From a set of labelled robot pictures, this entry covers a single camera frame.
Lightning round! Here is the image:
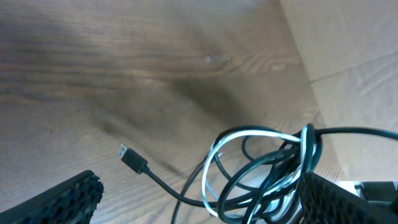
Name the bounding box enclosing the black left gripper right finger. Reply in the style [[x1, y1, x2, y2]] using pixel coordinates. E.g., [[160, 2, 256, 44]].
[[297, 172, 397, 224]]

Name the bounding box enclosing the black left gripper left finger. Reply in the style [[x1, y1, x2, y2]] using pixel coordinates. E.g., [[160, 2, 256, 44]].
[[1, 170, 104, 224]]

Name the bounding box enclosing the white usb cable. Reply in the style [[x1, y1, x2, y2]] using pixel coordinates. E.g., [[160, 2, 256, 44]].
[[201, 124, 318, 224]]

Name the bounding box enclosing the black usb cable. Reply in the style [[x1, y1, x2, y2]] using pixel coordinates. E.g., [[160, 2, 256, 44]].
[[119, 124, 398, 224]]

